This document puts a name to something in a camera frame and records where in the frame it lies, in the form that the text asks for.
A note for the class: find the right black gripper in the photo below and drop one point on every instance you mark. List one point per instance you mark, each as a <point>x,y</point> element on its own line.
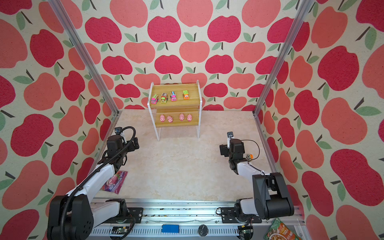
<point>225,149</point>

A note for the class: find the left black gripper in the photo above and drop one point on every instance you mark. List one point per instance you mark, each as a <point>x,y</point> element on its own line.
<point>130,143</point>

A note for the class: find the pink toy pig front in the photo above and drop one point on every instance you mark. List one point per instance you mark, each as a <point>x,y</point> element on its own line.
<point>189,118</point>

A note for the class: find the pink toy car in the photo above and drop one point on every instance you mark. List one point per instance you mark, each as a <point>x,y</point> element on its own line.
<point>154,99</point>
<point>173,96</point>

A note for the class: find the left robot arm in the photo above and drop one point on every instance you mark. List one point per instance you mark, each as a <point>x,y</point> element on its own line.
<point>71,216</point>

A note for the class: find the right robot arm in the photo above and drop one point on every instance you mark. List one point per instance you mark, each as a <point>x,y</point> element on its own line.
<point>271,198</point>

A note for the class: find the green orange toy car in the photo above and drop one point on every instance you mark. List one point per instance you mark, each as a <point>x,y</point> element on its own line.
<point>249,157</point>

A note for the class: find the purple snack bag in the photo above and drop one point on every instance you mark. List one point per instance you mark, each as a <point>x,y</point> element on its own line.
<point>114,184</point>

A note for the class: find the round black knob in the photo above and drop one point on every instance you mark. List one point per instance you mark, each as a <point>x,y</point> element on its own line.
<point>203,230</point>

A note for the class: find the green snack bag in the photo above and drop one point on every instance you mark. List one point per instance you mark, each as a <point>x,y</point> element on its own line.
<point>280,231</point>

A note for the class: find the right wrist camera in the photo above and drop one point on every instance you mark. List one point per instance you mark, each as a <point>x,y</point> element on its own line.
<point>230,135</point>

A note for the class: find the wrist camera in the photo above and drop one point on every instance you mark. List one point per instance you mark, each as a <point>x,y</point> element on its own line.
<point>230,135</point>
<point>118,130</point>

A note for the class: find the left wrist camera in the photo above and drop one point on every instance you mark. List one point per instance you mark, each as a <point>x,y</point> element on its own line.
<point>118,130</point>

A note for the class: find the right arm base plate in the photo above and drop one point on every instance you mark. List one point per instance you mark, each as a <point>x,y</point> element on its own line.
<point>236,216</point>

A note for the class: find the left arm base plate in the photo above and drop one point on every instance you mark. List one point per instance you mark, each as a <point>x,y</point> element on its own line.
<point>136,213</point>

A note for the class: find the wooden two-tier shelf white frame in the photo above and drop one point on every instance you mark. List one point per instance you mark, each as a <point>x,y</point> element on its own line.
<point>193,106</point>

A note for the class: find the blue block on rail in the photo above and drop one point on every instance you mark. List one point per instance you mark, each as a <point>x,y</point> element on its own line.
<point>170,229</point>

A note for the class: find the left aluminium frame post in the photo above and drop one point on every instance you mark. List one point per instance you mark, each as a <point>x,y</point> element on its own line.
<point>71,31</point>

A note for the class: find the aluminium frame post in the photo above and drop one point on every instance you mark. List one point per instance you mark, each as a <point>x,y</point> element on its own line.
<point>286,47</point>
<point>71,31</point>

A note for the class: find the right aluminium frame post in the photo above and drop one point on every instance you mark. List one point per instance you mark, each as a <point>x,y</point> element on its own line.
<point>286,47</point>

